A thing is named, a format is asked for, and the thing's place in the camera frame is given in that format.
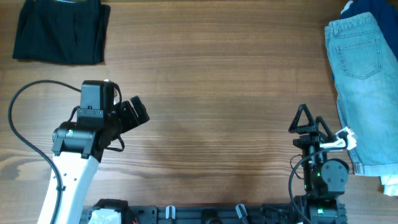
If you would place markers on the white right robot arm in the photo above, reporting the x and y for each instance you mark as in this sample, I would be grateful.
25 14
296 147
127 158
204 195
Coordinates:
324 178

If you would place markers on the light blue denim shorts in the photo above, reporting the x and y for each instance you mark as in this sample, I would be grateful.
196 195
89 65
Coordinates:
365 77

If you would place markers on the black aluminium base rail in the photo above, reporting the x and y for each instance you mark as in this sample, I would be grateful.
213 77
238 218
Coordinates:
267 213

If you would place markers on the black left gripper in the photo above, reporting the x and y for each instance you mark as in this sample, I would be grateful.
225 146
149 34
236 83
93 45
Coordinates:
132 121

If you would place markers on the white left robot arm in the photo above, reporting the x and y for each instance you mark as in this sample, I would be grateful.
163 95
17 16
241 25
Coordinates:
78 147

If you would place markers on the black shorts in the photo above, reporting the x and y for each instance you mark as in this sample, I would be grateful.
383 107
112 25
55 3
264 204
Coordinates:
65 32

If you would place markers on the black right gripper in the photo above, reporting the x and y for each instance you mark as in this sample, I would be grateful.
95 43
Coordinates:
311 129

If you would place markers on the navy blue garment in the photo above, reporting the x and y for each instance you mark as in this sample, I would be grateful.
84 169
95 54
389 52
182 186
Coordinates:
384 13

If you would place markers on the white garment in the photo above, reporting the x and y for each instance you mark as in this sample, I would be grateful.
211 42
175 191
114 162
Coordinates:
390 184

